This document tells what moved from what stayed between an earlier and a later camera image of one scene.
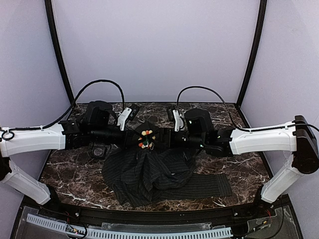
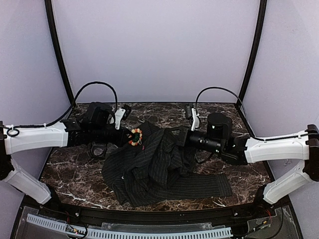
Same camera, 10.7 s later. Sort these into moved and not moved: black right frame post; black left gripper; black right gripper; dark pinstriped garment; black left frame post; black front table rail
Moved: black left gripper; black right gripper
Not moved: black front table rail; black left frame post; dark pinstriped garment; black right frame post
